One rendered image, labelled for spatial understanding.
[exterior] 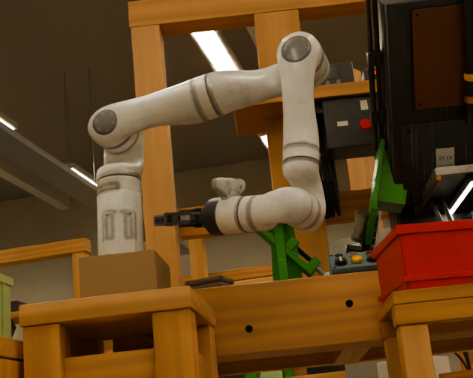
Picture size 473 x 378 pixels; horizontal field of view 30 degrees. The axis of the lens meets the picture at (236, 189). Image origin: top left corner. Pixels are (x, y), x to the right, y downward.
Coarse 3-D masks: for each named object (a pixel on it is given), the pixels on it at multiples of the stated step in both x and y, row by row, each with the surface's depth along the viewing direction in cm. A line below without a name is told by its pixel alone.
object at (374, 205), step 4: (372, 204) 218; (376, 204) 218; (372, 208) 215; (376, 208) 215; (372, 212) 216; (376, 212) 215; (372, 216) 216; (376, 216) 216; (368, 220) 219; (372, 220) 216; (368, 224) 217; (372, 224) 217; (368, 228) 217; (372, 228) 217; (368, 232) 218; (372, 232) 218; (368, 236) 218; (372, 236) 218; (368, 240) 219; (368, 244) 219
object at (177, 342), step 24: (168, 312) 159; (192, 312) 162; (24, 336) 161; (48, 336) 160; (168, 336) 158; (192, 336) 158; (24, 360) 160; (48, 360) 159; (72, 360) 160; (96, 360) 160; (120, 360) 159; (144, 360) 159; (168, 360) 157; (192, 360) 156; (216, 360) 186
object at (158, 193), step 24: (264, 24) 275; (288, 24) 274; (144, 48) 274; (264, 48) 272; (144, 72) 272; (144, 144) 266; (168, 144) 265; (144, 168) 264; (168, 168) 263; (144, 192) 261; (168, 192) 261; (144, 216) 260; (168, 240) 257; (312, 240) 255; (168, 264) 255
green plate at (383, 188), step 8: (384, 144) 223; (376, 152) 233; (384, 152) 223; (376, 160) 227; (384, 160) 223; (376, 168) 223; (384, 168) 222; (376, 176) 220; (384, 176) 222; (392, 176) 221; (376, 184) 220; (384, 184) 221; (392, 184) 221; (400, 184) 221; (376, 192) 219; (384, 192) 220; (392, 192) 220; (400, 192) 220; (376, 200) 219; (384, 200) 220; (392, 200) 220; (400, 200) 220; (384, 208) 226; (392, 208) 225; (400, 208) 223
